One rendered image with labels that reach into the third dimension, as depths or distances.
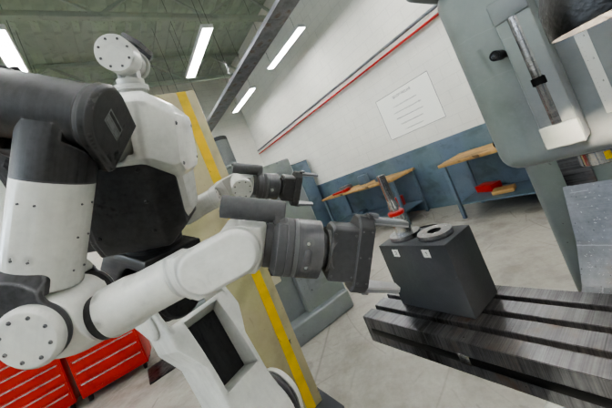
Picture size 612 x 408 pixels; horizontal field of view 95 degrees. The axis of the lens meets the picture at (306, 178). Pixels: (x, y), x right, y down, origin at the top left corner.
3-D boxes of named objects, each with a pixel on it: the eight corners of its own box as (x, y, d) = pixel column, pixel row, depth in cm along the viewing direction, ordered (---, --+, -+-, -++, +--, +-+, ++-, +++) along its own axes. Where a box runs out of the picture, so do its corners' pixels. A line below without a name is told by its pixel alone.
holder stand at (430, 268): (475, 320, 64) (442, 239, 65) (402, 304, 83) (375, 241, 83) (498, 291, 71) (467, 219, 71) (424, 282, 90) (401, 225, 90)
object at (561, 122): (586, 140, 34) (518, -17, 35) (546, 150, 38) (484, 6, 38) (592, 133, 37) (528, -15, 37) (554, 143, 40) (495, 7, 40)
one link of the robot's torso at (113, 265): (101, 304, 73) (84, 240, 70) (150, 279, 84) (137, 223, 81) (161, 337, 58) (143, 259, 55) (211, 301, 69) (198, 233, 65)
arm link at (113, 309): (178, 313, 37) (35, 392, 35) (198, 281, 47) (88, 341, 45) (137, 244, 36) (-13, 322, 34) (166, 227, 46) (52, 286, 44)
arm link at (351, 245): (371, 305, 40) (289, 300, 39) (351, 279, 50) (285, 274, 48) (382, 219, 40) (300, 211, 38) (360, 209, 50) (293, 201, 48)
